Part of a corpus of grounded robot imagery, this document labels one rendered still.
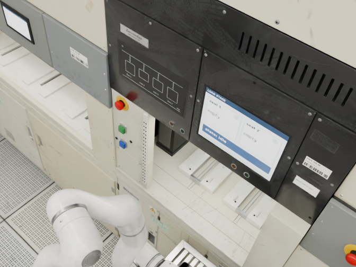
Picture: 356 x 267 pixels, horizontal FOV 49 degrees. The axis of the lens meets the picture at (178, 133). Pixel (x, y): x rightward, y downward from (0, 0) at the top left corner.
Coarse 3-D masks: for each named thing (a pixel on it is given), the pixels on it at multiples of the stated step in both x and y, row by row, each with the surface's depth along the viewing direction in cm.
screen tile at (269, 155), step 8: (248, 128) 114; (256, 128) 112; (240, 136) 119; (256, 136) 114; (264, 136) 112; (272, 136) 110; (240, 144) 121; (248, 144) 118; (256, 144) 116; (272, 144) 111; (280, 144) 109; (256, 152) 118; (264, 152) 115; (272, 152) 113; (264, 160) 117; (272, 160) 115
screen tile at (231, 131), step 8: (208, 96) 118; (208, 104) 120; (216, 104) 118; (216, 112) 120; (224, 112) 117; (232, 112) 115; (208, 120) 124; (216, 120) 122; (232, 120) 117; (240, 120) 115; (216, 128) 124; (224, 128) 121; (232, 128) 119; (232, 136) 121
